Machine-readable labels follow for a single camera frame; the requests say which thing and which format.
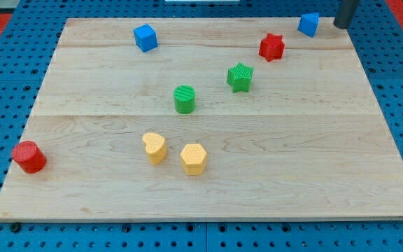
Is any blue triangular prism block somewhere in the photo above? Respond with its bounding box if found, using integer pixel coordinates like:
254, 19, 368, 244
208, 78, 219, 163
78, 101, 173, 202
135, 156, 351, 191
297, 13, 320, 38

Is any yellow heart block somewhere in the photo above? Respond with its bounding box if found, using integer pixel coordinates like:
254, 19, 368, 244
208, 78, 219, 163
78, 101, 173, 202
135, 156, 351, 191
142, 132, 167, 165

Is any red star block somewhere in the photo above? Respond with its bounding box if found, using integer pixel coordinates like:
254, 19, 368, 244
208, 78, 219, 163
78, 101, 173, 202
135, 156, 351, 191
258, 33, 285, 62

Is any wooden board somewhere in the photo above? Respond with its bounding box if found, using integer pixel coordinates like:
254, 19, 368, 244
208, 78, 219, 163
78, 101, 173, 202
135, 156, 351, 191
0, 17, 403, 223

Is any green star block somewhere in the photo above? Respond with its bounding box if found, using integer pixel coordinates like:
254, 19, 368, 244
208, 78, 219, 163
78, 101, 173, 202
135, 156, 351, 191
227, 62, 254, 93

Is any yellow hexagon block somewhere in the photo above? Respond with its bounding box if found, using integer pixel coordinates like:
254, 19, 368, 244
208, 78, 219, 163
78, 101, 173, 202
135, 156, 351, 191
180, 143, 207, 176

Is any red cylinder block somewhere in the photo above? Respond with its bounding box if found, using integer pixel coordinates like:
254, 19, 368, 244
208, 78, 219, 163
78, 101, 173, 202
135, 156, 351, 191
11, 141, 47, 174

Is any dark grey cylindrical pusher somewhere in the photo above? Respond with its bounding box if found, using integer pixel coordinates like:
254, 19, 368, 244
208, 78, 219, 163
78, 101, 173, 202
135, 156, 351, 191
333, 0, 360, 29

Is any blue cube block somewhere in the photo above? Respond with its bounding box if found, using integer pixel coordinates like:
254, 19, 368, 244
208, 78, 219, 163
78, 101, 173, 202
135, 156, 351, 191
133, 24, 158, 53

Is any green cylinder block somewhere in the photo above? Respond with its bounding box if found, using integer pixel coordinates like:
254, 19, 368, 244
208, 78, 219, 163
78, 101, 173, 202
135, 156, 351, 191
174, 85, 196, 114

